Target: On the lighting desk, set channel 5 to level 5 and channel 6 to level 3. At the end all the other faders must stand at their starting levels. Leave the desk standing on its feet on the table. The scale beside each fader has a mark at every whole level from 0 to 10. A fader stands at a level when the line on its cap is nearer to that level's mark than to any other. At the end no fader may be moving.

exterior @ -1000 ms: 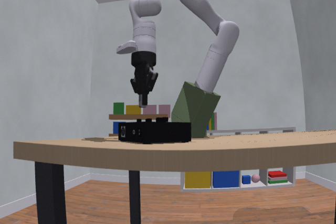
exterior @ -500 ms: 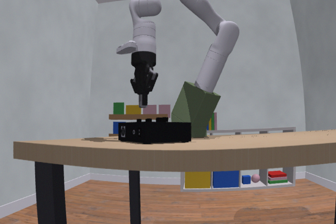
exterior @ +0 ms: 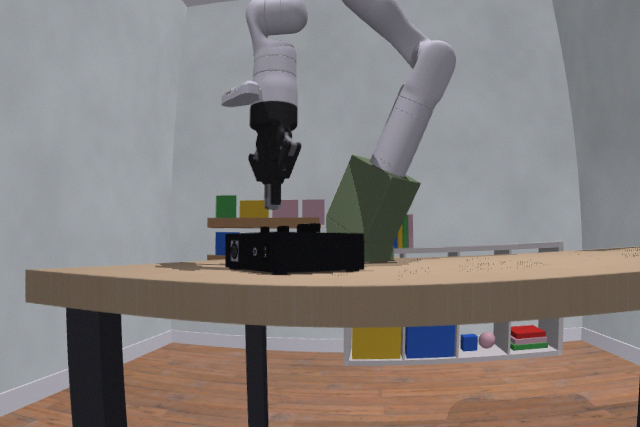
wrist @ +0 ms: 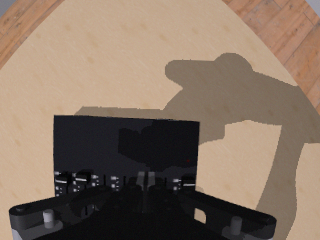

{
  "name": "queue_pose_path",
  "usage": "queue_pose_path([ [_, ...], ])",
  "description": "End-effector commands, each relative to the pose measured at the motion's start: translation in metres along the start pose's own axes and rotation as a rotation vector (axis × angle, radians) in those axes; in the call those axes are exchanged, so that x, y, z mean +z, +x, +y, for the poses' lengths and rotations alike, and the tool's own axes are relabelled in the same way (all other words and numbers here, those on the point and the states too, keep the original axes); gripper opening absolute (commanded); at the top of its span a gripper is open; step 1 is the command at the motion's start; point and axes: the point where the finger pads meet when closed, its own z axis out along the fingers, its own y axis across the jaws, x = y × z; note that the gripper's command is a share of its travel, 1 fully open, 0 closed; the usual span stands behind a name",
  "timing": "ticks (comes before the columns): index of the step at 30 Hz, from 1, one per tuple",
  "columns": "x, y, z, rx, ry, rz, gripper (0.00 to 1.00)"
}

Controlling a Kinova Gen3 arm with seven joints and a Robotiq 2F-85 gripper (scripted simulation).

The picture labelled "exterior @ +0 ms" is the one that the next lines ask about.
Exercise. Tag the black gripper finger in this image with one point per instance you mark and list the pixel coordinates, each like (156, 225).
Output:
(276, 175)
(257, 164)

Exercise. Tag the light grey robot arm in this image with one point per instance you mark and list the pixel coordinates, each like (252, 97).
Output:
(275, 70)

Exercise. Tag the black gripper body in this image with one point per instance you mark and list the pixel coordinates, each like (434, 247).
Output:
(273, 119)

